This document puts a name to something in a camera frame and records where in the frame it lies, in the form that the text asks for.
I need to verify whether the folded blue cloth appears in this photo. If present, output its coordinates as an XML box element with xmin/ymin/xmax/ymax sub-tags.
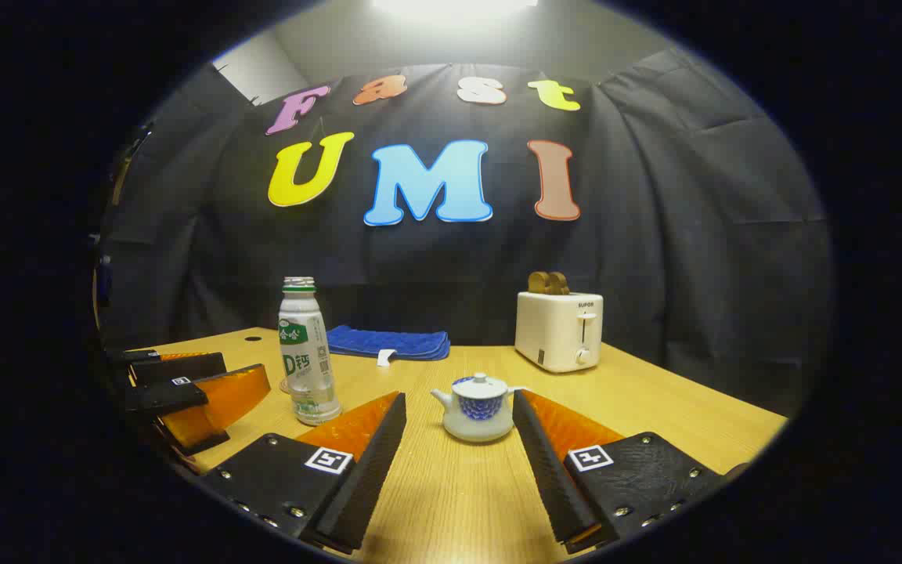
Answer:
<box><xmin>327</xmin><ymin>325</ymin><xmax>452</xmax><ymax>367</ymax></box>

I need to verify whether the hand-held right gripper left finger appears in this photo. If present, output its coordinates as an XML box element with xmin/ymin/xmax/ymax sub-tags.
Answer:
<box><xmin>199</xmin><ymin>392</ymin><xmax>407</xmax><ymax>555</ymax></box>

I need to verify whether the white blue teacup lid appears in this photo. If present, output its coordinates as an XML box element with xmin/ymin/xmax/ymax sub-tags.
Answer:
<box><xmin>452</xmin><ymin>372</ymin><xmax>508</xmax><ymax>399</ymax></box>

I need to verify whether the ceiling light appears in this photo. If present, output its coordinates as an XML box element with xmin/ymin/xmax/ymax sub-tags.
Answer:
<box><xmin>373</xmin><ymin>0</ymin><xmax>539</xmax><ymax>20</ymax></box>

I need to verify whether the white water bottle green label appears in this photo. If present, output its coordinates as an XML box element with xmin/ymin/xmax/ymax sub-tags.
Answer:
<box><xmin>278</xmin><ymin>277</ymin><xmax>342</xmax><ymax>426</ymax></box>

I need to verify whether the white teacup blue flower print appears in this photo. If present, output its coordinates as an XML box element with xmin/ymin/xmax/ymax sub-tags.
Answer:
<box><xmin>430</xmin><ymin>384</ymin><xmax>529</xmax><ymax>444</ymax></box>

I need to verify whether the white toaster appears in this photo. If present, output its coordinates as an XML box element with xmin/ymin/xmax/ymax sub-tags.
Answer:
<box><xmin>514</xmin><ymin>291</ymin><xmax>604</xmax><ymax>374</ymax></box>

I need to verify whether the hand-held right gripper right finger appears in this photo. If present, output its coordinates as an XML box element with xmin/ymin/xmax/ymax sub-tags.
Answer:
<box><xmin>512</xmin><ymin>389</ymin><xmax>734</xmax><ymax>555</ymax></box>

